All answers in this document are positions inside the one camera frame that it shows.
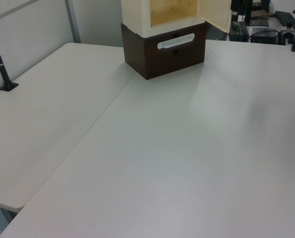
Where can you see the cream cabinet door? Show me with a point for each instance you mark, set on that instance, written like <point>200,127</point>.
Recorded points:
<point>216,12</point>

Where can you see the cream plastic cabinet body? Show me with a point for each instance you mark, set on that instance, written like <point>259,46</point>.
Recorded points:
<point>137,17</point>

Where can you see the dark brown drawer box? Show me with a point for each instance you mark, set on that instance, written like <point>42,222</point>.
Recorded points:
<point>137,57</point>

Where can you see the black device with green light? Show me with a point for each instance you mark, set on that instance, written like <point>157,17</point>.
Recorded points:
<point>239,31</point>

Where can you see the black flat box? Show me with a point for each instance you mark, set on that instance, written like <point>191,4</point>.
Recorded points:
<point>263,36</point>

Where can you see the black monitor stand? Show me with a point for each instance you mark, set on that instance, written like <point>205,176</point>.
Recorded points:
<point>258,22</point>

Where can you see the black keyboard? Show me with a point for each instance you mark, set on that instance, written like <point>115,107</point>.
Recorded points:
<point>287,17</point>

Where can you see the grey partition frame post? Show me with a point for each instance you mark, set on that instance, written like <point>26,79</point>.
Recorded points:
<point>73,19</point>

